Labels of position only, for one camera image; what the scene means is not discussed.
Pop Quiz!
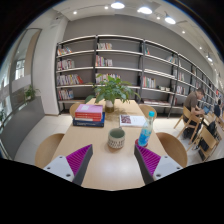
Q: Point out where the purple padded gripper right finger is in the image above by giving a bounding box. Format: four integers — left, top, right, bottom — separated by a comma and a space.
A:
134, 145, 182, 184

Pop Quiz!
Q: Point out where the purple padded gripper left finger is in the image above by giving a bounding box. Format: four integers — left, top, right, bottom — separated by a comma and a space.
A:
44, 145, 93, 186

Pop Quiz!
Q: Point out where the clear bottle with blue water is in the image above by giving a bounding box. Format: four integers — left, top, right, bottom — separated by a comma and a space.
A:
138, 111, 155, 146

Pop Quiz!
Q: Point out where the near right wooden chair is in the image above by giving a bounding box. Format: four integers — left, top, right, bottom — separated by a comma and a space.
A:
157, 132, 188, 168

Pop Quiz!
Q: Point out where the near left wooden chair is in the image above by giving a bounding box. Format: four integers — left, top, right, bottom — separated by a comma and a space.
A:
35, 133, 64, 168

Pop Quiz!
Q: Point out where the round red coaster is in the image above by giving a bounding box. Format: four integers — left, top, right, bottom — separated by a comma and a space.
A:
135, 139, 148, 147

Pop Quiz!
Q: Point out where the dark blue bottom book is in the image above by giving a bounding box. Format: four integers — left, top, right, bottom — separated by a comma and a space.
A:
73, 112, 105, 127

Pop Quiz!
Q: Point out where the grey patterned ceramic cup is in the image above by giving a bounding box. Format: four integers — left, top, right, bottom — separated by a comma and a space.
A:
107, 128, 125, 149

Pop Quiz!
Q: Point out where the red middle book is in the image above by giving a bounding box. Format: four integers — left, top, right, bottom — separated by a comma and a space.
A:
75, 114, 102, 122

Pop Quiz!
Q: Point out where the open white magazine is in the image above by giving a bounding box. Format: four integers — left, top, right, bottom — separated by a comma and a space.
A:
120, 115, 145, 127

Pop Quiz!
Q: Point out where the pink top book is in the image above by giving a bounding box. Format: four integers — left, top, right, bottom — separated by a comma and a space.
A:
76, 104, 103, 114

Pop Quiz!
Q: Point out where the wooden chair with black bag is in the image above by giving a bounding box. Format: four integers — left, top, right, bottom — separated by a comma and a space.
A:
188, 126, 224, 162

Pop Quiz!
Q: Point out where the far right wooden chair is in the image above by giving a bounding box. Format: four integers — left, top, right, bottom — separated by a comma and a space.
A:
139, 104, 157, 119

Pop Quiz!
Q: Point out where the far left wooden chair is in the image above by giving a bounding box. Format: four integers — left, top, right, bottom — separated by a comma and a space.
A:
69, 103, 81, 118

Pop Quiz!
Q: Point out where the wooden chair under man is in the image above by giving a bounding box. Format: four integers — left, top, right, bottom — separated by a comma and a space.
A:
175, 107, 201, 139

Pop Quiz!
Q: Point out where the seated man in brown shirt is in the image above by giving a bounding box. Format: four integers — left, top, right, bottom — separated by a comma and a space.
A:
182, 88, 205, 138

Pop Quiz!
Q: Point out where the green potted plant on table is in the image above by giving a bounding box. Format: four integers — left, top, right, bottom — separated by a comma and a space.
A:
85, 76, 141, 112

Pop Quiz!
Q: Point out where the potted plant by window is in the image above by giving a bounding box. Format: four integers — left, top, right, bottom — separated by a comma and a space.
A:
24, 85, 39, 101

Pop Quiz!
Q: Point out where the large grey bookshelf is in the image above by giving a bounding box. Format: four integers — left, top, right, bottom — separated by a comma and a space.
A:
55, 35, 220, 117

